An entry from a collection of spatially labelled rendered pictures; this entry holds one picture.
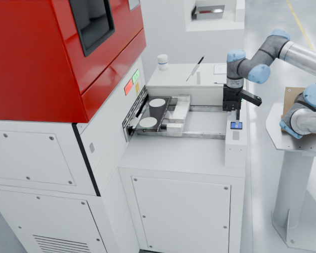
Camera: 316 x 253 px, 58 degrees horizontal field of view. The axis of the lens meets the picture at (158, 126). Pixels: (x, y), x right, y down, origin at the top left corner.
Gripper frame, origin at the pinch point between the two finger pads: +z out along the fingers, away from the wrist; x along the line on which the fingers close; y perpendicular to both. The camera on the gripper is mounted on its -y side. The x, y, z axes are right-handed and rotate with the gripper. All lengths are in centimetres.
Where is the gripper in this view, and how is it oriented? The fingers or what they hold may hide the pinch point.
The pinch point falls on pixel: (238, 122)
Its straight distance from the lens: 140.6
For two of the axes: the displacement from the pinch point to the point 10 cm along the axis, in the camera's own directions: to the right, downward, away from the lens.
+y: -9.6, -0.4, 2.6
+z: 1.2, 8.2, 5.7
